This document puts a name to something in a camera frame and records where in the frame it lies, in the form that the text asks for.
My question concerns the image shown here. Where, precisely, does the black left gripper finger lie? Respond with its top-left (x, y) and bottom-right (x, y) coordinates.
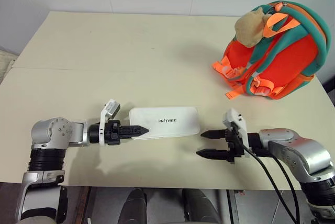
top-left (120, 131), bottom-right (148, 140)
top-left (120, 125), bottom-right (150, 133)

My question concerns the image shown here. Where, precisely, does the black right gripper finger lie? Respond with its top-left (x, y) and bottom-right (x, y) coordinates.
top-left (200, 129), bottom-right (227, 140)
top-left (196, 148), bottom-right (231, 162)

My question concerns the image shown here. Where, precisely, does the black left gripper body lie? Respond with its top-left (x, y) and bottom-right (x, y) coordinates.
top-left (105, 120), bottom-right (123, 146)

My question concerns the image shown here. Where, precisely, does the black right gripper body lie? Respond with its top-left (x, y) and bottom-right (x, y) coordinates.
top-left (224, 126), bottom-right (250, 163)

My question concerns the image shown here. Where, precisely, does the white flat box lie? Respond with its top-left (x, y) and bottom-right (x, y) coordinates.
top-left (129, 106), bottom-right (202, 141)

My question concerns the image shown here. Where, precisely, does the orange and teal backpack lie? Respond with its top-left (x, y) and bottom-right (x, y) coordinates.
top-left (211, 2), bottom-right (331, 101)

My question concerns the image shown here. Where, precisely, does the dark grey rounded shape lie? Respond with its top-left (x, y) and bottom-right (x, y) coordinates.
top-left (125, 188), bottom-right (148, 224)
top-left (182, 188), bottom-right (219, 224)

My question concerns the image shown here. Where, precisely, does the grey metal table leg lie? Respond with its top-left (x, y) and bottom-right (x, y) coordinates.
top-left (226, 189), bottom-right (239, 224)

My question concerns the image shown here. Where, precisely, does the white quilted cloth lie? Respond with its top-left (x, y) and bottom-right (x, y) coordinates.
top-left (0, 48), bottom-right (19, 85)

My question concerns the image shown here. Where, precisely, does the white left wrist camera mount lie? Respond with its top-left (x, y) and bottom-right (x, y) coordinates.
top-left (98, 99), bottom-right (122, 147)

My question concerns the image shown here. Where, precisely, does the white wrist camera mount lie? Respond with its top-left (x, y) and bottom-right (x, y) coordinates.
top-left (98, 99), bottom-right (122, 147)
top-left (222, 108), bottom-right (249, 158)

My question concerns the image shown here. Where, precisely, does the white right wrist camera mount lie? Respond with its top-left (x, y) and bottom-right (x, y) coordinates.
top-left (222, 108), bottom-right (249, 158)

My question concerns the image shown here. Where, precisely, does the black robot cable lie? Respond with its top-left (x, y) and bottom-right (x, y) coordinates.
top-left (232, 126), bottom-right (283, 224)
top-left (258, 152), bottom-right (300, 224)

